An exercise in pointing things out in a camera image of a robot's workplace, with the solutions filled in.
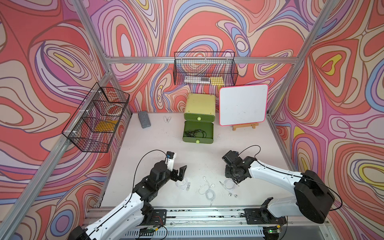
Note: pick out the black wire basket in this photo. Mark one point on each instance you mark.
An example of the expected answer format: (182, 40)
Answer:
(205, 68)
(95, 122)

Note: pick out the pink framed whiteboard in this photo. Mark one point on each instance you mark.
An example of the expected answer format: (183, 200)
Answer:
(240, 105)

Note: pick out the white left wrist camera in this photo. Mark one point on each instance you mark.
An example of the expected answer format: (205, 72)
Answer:
(171, 156)

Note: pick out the black wire basket left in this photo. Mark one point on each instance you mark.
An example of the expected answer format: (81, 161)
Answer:
(95, 122)

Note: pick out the white earphones middle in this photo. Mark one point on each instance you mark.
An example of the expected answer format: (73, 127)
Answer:
(208, 191)

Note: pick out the wooden whiteboard easel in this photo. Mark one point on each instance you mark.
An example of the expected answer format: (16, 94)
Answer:
(252, 125)

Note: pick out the white earphones right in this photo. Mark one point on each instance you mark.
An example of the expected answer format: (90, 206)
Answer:
(229, 185)

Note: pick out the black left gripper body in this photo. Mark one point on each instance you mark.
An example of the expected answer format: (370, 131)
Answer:
(173, 175)

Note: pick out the black wire basket back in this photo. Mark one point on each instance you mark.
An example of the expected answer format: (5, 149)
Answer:
(205, 68)

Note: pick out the yellow pink drawer cabinet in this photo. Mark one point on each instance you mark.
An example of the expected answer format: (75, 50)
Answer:
(201, 103)

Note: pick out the black earphones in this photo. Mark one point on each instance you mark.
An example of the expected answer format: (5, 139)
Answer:
(190, 134)
(196, 132)

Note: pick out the white earphones left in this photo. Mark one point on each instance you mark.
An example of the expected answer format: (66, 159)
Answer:
(184, 184)

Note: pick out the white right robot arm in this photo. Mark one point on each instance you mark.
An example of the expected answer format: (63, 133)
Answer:
(311, 198)

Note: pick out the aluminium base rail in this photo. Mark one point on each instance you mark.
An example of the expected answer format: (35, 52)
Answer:
(241, 222)

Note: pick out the white earphones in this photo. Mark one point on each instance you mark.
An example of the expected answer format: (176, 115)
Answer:
(229, 185)
(184, 184)
(208, 191)

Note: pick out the green top drawer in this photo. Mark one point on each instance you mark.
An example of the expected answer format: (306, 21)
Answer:
(198, 117)

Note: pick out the green drawer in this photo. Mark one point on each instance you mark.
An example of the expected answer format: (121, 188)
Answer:
(207, 127)
(198, 117)

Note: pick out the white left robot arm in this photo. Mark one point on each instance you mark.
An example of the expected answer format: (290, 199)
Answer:
(133, 210)

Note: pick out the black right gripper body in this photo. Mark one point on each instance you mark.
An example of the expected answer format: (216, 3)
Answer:
(230, 172)

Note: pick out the grey felt eraser block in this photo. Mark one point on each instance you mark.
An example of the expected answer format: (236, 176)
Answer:
(144, 119)

